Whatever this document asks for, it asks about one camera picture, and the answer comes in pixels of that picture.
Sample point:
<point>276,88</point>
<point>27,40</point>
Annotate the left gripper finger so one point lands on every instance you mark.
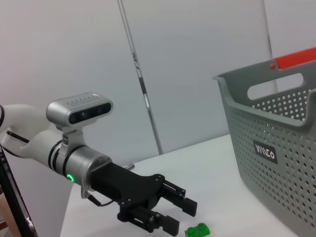
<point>182,200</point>
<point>153,222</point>

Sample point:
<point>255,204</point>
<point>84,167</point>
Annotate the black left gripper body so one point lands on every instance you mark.
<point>128,187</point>

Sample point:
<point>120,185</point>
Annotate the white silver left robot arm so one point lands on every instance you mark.
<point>37,145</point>

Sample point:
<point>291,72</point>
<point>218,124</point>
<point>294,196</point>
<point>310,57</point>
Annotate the grey-green perforated storage bin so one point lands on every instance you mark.
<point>284,185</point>

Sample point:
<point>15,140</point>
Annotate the green two-stud brick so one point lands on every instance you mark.
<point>197,230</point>

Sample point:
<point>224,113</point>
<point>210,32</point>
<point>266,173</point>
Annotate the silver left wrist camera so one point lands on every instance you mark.
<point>79,111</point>

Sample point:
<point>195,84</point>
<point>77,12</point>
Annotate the black metal frame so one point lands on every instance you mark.
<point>17,202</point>

